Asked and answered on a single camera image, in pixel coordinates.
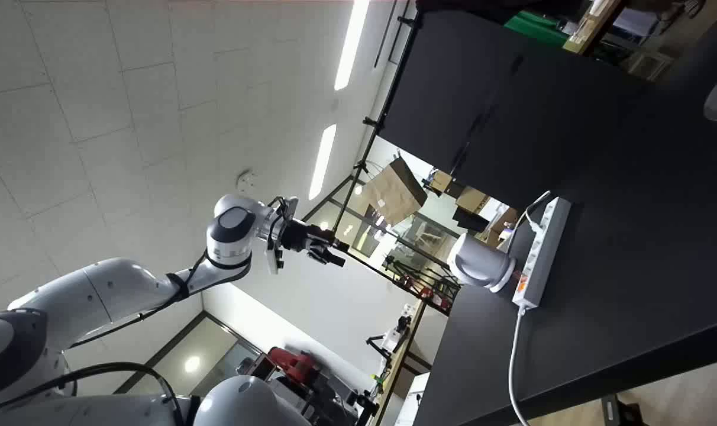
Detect black tripod stand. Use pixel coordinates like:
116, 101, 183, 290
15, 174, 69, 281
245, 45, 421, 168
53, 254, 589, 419
303, 117, 390, 239

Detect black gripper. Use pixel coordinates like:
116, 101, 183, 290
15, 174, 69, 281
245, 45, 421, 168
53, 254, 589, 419
279, 217, 354, 271

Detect black backdrop panel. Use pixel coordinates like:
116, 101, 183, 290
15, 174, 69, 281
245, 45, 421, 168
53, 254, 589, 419
376, 8, 651, 211

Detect wooden yellow board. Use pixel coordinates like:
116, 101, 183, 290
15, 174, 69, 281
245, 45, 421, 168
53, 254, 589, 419
561, 0, 625, 58

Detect short ceiling light strip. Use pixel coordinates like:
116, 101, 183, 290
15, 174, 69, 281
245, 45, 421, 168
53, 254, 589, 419
306, 123, 342, 203

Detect long ceiling light strip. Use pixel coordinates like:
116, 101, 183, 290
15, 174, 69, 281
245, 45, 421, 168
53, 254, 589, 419
332, 0, 375, 95

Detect small brown cardboard box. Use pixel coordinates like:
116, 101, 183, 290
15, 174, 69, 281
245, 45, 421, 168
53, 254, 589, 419
454, 184, 496, 217

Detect green box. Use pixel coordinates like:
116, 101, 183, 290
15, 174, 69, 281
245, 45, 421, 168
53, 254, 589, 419
503, 8, 571, 52

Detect white power strip orange switch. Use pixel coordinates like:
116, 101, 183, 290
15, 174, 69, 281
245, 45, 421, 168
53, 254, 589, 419
510, 195, 576, 313

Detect white plugged-in cable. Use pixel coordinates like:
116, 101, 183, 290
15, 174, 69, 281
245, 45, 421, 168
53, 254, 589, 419
513, 188, 556, 241

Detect white power strip cable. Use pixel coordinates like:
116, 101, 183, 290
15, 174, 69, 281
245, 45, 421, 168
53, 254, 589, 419
504, 306, 534, 426

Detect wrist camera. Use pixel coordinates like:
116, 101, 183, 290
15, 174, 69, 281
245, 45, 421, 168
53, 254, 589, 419
267, 195, 300, 228

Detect large brown cardboard box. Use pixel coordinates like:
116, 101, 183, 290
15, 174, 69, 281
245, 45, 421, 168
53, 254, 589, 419
360, 156, 428, 229

